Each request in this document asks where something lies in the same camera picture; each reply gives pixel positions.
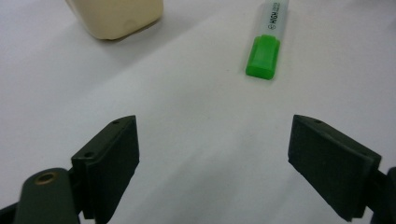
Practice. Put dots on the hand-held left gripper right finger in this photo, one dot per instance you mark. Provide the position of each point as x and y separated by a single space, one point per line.
330 165

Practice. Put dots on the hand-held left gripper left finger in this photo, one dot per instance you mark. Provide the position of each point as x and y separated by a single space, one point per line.
109 161

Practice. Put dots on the green highlighter pen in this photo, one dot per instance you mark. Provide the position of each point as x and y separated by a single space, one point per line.
264 56

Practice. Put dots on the cream plastic container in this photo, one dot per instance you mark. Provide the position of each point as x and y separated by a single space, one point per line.
115 15

